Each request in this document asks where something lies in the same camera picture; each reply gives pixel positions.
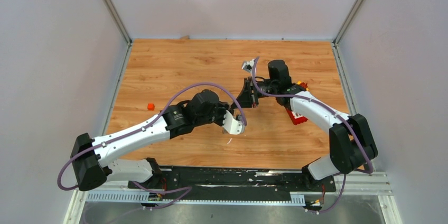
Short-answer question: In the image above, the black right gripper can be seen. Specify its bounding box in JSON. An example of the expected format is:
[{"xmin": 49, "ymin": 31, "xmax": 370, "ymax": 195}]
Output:
[{"xmin": 231, "ymin": 77, "xmax": 278, "ymax": 109}]

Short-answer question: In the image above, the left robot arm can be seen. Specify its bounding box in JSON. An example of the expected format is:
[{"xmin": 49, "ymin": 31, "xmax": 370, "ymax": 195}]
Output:
[{"xmin": 70, "ymin": 89, "xmax": 247, "ymax": 191}]

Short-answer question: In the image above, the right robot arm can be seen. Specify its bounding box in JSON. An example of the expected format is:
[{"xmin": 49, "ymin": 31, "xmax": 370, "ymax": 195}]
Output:
[{"xmin": 232, "ymin": 58, "xmax": 378, "ymax": 191}]

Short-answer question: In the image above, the toy brick car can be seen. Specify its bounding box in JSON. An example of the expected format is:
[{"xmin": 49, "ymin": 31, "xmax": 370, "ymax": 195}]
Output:
[{"xmin": 297, "ymin": 81, "xmax": 309, "ymax": 91}]

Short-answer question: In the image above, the orange cube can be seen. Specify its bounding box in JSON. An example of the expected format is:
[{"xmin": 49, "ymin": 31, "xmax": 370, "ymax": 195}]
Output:
[{"xmin": 147, "ymin": 103, "xmax": 155, "ymax": 111}]

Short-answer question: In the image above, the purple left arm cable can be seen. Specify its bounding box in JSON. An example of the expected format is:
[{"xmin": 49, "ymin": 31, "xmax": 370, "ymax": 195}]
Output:
[{"xmin": 57, "ymin": 82, "xmax": 248, "ymax": 192}]

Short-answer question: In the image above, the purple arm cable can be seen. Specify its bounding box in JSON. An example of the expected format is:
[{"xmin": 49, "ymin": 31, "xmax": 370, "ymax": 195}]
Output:
[
  {"xmin": 57, "ymin": 82, "xmax": 248, "ymax": 192},
  {"xmin": 250, "ymin": 56, "xmax": 375, "ymax": 175}
]

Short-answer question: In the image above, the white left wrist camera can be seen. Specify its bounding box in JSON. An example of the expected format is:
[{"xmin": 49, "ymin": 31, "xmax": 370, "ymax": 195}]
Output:
[{"xmin": 222, "ymin": 111, "xmax": 246, "ymax": 135}]

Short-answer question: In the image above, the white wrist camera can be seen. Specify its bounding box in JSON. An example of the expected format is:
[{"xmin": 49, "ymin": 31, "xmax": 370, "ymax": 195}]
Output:
[
  {"xmin": 241, "ymin": 59, "xmax": 256, "ymax": 74},
  {"xmin": 222, "ymin": 111, "xmax": 246, "ymax": 135}
]

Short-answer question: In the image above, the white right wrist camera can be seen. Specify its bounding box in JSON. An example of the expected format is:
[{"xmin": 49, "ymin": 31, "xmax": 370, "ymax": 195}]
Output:
[{"xmin": 241, "ymin": 59, "xmax": 256, "ymax": 74}]

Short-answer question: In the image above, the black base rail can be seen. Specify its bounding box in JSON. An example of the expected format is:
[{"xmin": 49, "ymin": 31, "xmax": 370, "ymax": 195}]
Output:
[{"xmin": 142, "ymin": 165, "xmax": 336, "ymax": 201}]

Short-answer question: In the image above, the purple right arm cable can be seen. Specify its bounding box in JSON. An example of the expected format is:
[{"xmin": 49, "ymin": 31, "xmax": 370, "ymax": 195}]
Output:
[{"xmin": 250, "ymin": 56, "xmax": 375, "ymax": 175}]

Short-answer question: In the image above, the white slotted cable duct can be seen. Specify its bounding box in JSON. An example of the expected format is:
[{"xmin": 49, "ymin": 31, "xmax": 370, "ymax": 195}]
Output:
[{"xmin": 86, "ymin": 190, "xmax": 306, "ymax": 207}]

